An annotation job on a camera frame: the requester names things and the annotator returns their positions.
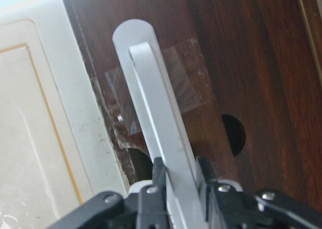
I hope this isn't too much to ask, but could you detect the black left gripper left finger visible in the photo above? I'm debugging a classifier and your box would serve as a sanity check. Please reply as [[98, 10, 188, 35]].
[[50, 157, 168, 228]]

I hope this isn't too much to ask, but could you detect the cream plastic storage box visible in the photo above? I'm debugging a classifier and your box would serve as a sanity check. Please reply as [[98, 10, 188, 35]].
[[1, 0, 127, 228]]

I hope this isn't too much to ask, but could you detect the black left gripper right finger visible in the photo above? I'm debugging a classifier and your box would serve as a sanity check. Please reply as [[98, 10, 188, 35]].
[[196, 156, 321, 228]]

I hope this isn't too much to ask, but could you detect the dark wooden drawer cabinet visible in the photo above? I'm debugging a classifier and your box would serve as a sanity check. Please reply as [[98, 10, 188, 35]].
[[63, 0, 321, 210]]

